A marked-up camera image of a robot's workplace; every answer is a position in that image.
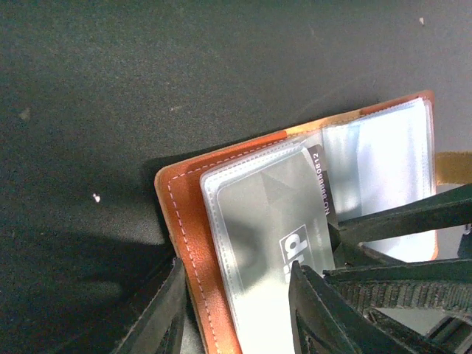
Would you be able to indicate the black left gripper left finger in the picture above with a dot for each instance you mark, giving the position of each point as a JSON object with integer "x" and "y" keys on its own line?
{"x": 158, "y": 311}

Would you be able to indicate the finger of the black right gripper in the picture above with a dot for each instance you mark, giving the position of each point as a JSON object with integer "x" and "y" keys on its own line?
{"x": 349, "y": 238}
{"x": 440, "y": 285}

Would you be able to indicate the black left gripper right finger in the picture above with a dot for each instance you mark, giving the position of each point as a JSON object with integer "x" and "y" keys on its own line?
{"x": 322, "y": 322}

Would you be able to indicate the brown leather card holder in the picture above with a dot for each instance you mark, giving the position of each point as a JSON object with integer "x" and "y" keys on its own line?
{"x": 368, "y": 160}

